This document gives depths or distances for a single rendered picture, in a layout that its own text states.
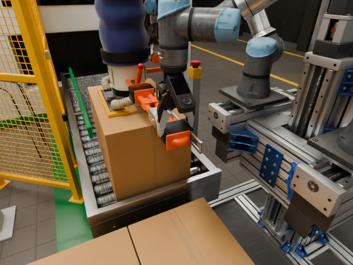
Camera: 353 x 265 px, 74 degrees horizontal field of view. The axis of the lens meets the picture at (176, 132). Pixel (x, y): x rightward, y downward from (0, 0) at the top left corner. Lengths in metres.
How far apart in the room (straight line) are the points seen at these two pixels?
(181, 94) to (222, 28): 0.18
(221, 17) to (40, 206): 1.94
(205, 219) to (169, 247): 0.21
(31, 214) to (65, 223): 0.30
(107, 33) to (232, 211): 1.26
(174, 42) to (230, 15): 0.14
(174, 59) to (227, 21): 0.15
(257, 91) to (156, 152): 0.52
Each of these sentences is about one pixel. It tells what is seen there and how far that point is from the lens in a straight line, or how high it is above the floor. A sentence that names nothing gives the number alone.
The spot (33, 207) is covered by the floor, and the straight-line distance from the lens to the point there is 2.21.
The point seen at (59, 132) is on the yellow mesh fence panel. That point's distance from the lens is 1.73.
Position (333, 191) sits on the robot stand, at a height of 0.99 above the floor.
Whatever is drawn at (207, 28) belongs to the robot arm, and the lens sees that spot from 0.57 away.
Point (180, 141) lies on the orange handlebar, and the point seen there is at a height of 1.08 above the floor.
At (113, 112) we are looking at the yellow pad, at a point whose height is 0.97.
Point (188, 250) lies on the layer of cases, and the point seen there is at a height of 0.54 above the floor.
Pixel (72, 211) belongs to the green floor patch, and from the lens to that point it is 2.05.
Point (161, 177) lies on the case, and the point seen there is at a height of 0.64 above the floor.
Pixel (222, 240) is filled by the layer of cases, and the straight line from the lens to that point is 1.11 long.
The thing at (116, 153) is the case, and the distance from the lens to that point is 1.04.
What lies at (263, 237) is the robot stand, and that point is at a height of 0.21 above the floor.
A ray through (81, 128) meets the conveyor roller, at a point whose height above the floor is 0.54.
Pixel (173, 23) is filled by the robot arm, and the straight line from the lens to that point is 0.59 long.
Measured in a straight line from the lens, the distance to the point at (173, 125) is 0.70.
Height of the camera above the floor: 1.45
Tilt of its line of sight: 31 degrees down
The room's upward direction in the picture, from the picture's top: straight up
